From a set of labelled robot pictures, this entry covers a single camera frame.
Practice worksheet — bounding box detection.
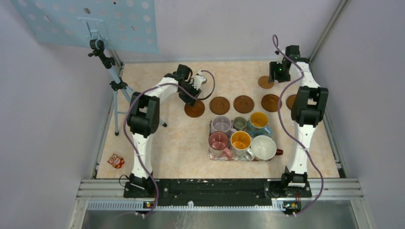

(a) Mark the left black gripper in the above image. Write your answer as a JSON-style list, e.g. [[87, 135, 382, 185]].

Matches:
[[178, 81, 202, 107]]

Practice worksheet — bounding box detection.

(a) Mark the brown coaster one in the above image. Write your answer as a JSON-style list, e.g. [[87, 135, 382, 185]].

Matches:
[[184, 100, 205, 118]]

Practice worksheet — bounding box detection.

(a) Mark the light brown small coaster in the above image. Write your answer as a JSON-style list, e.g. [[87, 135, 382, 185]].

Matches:
[[258, 75, 275, 89]]

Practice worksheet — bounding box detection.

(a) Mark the brown coaster five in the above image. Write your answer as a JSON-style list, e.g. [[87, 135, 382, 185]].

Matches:
[[261, 94, 280, 112]]

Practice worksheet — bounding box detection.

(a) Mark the brown coaster two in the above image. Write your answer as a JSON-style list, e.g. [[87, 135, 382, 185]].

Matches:
[[209, 96, 230, 115]]

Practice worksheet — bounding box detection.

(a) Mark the brown coaster three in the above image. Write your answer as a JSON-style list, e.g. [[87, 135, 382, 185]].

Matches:
[[233, 95, 255, 114]]

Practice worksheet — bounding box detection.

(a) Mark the blue mug yellow inside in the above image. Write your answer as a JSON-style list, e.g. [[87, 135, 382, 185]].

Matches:
[[246, 112, 273, 138]]

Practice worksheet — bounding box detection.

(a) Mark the white cup red handle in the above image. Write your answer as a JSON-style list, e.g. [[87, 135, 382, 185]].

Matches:
[[250, 135, 284, 161]]

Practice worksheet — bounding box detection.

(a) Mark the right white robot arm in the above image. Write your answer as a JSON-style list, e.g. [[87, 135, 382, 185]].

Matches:
[[268, 45, 329, 197]]

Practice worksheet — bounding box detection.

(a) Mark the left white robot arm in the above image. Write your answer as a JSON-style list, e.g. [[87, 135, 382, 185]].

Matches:
[[123, 64, 207, 198]]

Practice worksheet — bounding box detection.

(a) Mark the brown coaster six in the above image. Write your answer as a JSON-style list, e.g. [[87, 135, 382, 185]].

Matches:
[[286, 94, 296, 110]]

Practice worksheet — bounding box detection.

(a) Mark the small grey-green cup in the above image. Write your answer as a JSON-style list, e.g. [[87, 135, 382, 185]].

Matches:
[[233, 116, 247, 131]]

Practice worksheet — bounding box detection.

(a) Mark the lilac mug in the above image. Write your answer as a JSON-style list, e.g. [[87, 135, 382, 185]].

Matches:
[[210, 115, 237, 135]]

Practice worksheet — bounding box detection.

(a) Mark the pink mug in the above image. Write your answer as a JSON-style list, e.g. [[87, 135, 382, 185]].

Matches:
[[208, 132, 233, 160]]

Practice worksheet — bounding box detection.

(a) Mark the floral tray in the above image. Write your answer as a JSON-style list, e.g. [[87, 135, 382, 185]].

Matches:
[[208, 116, 282, 162]]

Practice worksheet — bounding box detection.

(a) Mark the glass mug orange inside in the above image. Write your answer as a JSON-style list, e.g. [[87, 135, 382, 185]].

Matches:
[[230, 131, 255, 161]]

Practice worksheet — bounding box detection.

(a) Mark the blue perforated board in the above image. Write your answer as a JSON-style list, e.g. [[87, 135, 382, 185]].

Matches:
[[12, 0, 160, 54]]

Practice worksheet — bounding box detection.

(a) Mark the blue tripod stand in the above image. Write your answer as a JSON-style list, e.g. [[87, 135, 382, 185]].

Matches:
[[88, 39, 162, 138]]

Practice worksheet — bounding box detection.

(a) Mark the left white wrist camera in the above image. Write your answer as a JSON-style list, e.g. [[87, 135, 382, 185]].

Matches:
[[191, 72, 207, 90]]

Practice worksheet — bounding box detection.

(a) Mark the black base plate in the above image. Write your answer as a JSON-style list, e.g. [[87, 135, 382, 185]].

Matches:
[[122, 178, 313, 208]]

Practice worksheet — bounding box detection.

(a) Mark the aluminium frame rail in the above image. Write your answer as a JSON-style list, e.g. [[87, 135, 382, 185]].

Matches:
[[68, 178, 376, 229]]

